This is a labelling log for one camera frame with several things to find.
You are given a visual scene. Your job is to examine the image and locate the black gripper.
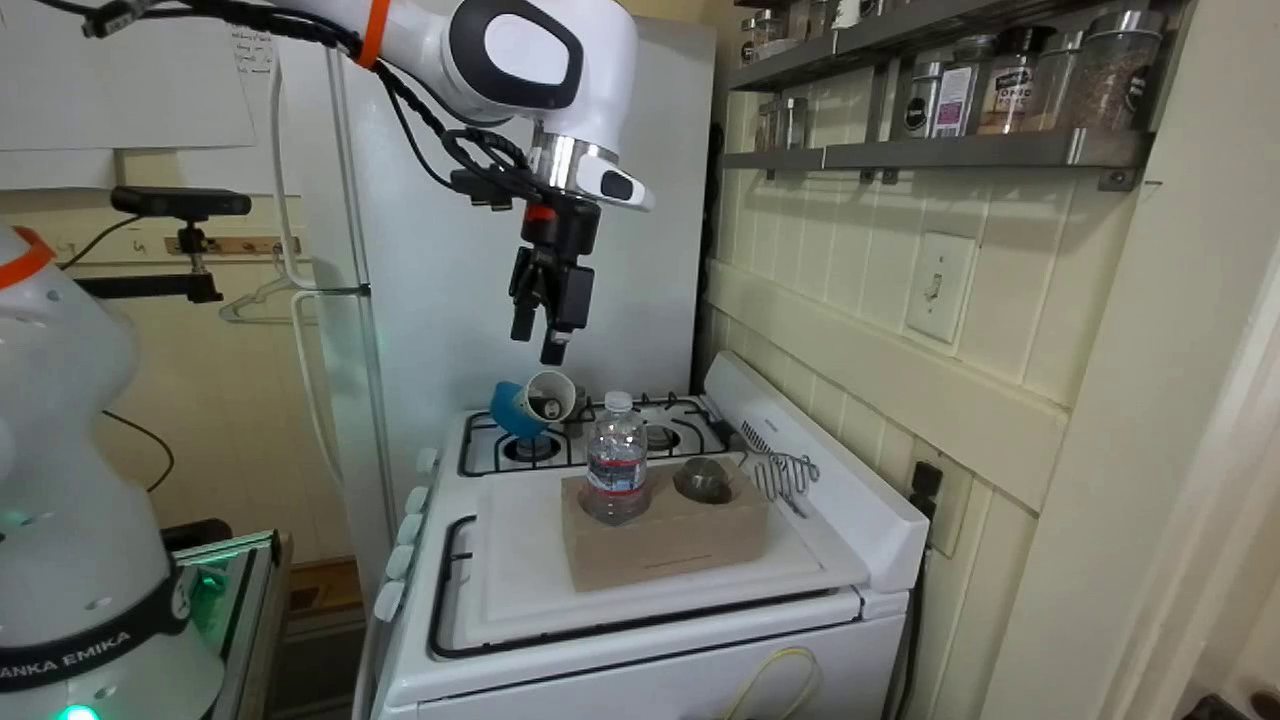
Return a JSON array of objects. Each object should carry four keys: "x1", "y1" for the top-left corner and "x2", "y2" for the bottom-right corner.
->
[{"x1": 509, "y1": 194, "x2": 605, "y2": 369}]

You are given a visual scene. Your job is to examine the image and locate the white dotted paper cup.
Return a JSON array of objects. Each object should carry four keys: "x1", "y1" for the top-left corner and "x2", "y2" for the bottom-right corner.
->
[{"x1": 521, "y1": 369, "x2": 579, "y2": 426}]

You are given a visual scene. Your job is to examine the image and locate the blue plastic bowl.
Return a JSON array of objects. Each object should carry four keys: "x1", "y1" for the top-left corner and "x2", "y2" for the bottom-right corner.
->
[{"x1": 490, "y1": 378, "x2": 551, "y2": 446}]

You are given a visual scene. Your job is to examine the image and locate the white refrigerator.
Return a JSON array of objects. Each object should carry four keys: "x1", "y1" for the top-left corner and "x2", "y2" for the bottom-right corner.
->
[{"x1": 273, "y1": 13, "x2": 719, "y2": 565}]

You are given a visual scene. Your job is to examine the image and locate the clear plastic water bottle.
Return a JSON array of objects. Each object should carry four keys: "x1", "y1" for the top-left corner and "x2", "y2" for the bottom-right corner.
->
[{"x1": 579, "y1": 388, "x2": 658, "y2": 528}]

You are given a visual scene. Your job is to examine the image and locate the grey metal strainer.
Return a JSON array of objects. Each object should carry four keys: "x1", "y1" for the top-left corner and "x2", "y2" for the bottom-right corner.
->
[{"x1": 673, "y1": 454, "x2": 737, "y2": 509}]

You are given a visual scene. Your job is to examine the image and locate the white cutting board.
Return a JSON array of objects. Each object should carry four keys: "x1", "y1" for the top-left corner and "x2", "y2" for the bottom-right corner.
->
[{"x1": 470, "y1": 463, "x2": 871, "y2": 644}]

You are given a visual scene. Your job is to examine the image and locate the brown cardboard box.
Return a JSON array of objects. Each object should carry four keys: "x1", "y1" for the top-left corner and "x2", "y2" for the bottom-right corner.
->
[{"x1": 556, "y1": 472, "x2": 776, "y2": 597}]

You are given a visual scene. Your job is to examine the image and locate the glass spice jar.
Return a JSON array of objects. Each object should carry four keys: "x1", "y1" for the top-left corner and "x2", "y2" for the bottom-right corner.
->
[
  {"x1": 977, "y1": 19, "x2": 1076, "y2": 141},
  {"x1": 1066, "y1": 5, "x2": 1173, "y2": 137},
  {"x1": 896, "y1": 56, "x2": 942, "y2": 142},
  {"x1": 737, "y1": 5, "x2": 792, "y2": 63},
  {"x1": 758, "y1": 90, "x2": 792, "y2": 153},
  {"x1": 780, "y1": 90, "x2": 818, "y2": 153}
]

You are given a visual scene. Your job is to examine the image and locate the white gas stove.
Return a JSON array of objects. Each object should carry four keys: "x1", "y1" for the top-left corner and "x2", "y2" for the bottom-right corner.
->
[{"x1": 352, "y1": 348, "x2": 931, "y2": 720}]

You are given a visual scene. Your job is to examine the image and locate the dark metal spice rack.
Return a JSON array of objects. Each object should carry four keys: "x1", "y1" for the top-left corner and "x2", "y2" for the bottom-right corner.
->
[{"x1": 716, "y1": 0, "x2": 1197, "y2": 192}]

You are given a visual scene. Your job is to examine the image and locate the grey metal robot cart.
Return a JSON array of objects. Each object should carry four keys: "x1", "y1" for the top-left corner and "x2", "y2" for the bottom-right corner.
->
[{"x1": 158, "y1": 522, "x2": 294, "y2": 720}]

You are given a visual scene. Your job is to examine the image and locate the white label spice jar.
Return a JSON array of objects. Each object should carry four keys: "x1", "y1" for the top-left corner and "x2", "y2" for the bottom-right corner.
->
[{"x1": 931, "y1": 56, "x2": 985, "y2": 142}]

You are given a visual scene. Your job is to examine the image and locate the black cable bundle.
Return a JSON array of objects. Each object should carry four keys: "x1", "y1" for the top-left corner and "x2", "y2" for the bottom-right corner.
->
[{"x1": 373, "y1": 56, "x2": 551, "y2": 212}]

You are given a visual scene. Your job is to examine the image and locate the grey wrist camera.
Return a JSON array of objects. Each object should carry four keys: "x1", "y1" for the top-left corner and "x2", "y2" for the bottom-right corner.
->
[{"x1": 584, "y1": 156, "x2": 659, "y2": 217}]

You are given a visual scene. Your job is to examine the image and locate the metal whisk black handle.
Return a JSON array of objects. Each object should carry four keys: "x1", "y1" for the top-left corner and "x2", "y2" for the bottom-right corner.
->
[{"x1": 728, "y1": 414, "x2": 824, "y2": 504}]

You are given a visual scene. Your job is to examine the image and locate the orange strap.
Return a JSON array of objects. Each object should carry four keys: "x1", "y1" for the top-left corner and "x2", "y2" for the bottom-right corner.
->
[{"x1": 352, "y1": 0, "x2": 402, "y2": 73}]

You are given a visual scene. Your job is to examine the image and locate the black camera stand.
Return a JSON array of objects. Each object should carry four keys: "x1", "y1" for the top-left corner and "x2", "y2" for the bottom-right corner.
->
[{"x1": 74, "y1": 217, "x2": 233, "y2": 307}]

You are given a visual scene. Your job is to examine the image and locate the black stereo camera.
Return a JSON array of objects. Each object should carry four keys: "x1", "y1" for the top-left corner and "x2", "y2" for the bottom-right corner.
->
[{"x1": 109, "y1": 185, "x2": 257, "y2": 224}]

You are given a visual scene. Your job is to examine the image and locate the cream wall light switch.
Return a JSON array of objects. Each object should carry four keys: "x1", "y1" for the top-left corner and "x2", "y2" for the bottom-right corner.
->
[{"x1": 904, "y1": 233, "x2": 982, "y2": 348}]

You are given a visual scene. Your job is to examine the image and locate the black power plug with cord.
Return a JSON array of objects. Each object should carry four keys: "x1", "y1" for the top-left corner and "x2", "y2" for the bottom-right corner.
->
[{"x1": 892, "y1": 454, "x2": 946, "y2": 720}]

